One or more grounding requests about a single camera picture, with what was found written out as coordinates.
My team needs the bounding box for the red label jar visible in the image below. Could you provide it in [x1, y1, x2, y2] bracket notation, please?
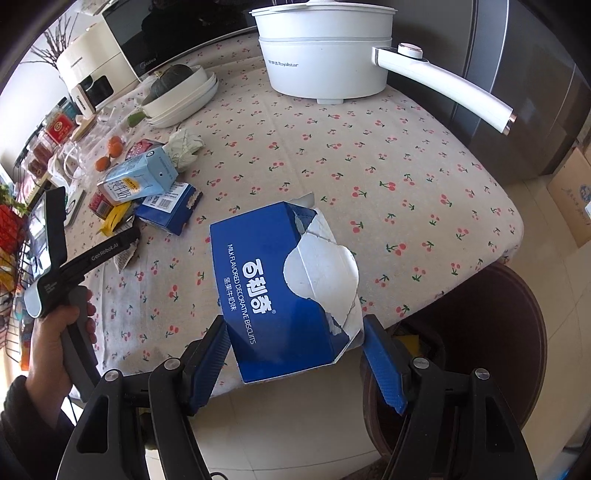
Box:
[44, 111, 77, 144]

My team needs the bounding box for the dark green pumpkin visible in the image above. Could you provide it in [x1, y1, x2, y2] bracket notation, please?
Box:
[141, 64, 195, 106]

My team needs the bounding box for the clear jar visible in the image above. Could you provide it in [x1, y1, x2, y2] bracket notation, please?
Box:
[25, 138, 52, 178]

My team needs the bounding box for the person's left forearm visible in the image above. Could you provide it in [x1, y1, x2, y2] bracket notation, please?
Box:
[0, 375, 78, 480]

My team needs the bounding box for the white plate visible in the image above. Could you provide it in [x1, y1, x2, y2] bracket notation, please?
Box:
[148, 83, 219, 129]
[146, 74, 219, 124]

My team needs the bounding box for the crumpled pale paper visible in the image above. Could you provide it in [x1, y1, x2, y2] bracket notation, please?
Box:
[166, 128, 204, 172]

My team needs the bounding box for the glass pitcher with cork lid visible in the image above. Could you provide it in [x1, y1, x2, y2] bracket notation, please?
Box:
[55, 115, 125, 183]

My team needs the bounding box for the white flat device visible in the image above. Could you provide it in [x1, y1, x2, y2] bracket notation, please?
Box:
[64, 185, 88, 227]

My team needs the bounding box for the white electric pot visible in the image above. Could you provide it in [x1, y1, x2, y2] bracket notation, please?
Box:
[249, 0, 517, 136]

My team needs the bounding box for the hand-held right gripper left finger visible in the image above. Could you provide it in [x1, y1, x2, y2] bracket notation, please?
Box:
[55, 315, 232, 480]

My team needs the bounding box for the silver wrapper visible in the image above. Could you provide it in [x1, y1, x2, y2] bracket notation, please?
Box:
[113, 240, 139, 271]

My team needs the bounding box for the brown round bin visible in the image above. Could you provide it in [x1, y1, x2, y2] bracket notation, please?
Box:
[360, 263, 548, 457]

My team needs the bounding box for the black microwave oven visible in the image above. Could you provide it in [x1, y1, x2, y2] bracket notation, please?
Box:
[102, 0, 259, 81]

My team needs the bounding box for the white air fryer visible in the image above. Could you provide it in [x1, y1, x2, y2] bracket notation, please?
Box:
[56, 25, 141, 112]

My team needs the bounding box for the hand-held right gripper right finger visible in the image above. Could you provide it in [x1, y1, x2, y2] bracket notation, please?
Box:
[361, 315, 539, 480]

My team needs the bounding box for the light blue milk carton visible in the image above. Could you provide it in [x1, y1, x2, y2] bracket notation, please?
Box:
[97, 147, 178, 205]

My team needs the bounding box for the cherry print tablecloth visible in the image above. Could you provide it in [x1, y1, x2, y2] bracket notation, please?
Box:
[28, 32, 527, 402]

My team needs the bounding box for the pink snack packet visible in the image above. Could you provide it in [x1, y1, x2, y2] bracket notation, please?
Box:
[127, 140, 162, 160]

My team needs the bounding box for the yellow wrapper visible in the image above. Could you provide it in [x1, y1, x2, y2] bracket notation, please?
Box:
[102, 203, 132, 236]

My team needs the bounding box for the person's left hand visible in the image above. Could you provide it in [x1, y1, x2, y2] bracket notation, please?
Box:
[27, 300, 98, 388]

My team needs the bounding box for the grey refrigerator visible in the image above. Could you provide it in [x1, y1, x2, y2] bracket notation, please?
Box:
[383, 0, 591, 185]

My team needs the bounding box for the red packet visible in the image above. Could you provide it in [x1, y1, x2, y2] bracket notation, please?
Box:
[89, 191, 112, 217]

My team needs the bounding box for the cardboard box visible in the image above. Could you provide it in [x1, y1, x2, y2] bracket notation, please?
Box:
[547, 148, 591, 250]

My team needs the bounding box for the white bowl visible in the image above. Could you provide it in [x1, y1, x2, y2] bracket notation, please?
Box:
[141, 65, 218, 117]

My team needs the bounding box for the torn blue biscuit box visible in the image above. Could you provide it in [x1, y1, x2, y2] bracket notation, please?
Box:
[209, 191, 365, 385]

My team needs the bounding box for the small blue box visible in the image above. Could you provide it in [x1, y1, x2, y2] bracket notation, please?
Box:
[135, 182, 203, 236]

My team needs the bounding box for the black wire rack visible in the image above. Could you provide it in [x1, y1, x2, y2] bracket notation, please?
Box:
[0, 185, 34, 370]

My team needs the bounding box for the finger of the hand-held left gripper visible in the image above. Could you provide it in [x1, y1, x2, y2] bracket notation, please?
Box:
[117, 225, 142, 250]

